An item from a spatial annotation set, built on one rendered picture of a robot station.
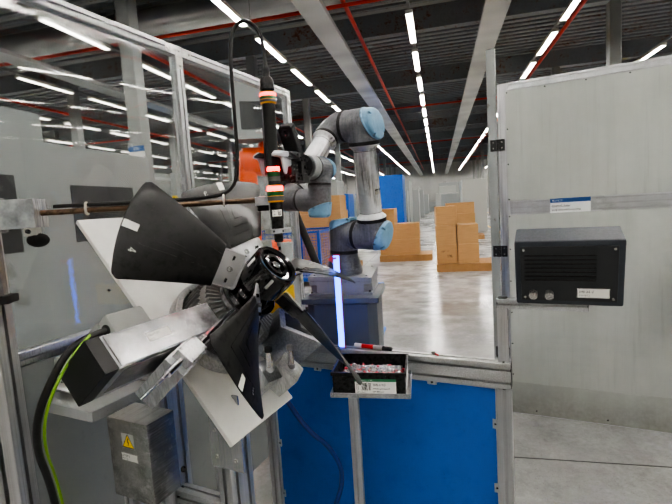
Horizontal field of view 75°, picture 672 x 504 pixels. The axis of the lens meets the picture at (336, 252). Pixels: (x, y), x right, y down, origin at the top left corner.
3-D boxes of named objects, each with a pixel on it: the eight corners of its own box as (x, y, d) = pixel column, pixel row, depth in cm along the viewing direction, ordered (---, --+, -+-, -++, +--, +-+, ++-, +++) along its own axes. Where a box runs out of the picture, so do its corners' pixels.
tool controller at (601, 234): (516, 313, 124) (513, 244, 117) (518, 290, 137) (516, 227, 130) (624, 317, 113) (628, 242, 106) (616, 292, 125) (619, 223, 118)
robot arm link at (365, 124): (364, 244, 184) (350, 109, 168) (397, 246, 176) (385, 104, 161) (350, 253, 174) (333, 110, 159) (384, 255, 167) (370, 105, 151)
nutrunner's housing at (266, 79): (271, 242, 116) (257, 63, 111) (271, 241, 120) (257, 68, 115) (286, 241, 116) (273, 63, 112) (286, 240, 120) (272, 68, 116)
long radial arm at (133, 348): (183, 328, 112) (207, 300, 107) (200, 351, 110) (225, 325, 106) (73, 369, 86) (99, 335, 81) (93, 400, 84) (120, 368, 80)
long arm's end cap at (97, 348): (73, 369, 86) (98, 335, 81) (93, 400, 84) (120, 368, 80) (58, 374, 83) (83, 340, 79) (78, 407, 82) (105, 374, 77)
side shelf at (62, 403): (37, 410, 125) (36, 400, 125) (141, 365, 158) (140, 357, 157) (92, 423, 115) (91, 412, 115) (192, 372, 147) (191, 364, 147)
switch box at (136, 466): (143, 474, 126) (134, 402, 124) (181, 486, 120) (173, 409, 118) (115, 494, 118) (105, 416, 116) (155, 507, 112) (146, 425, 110)
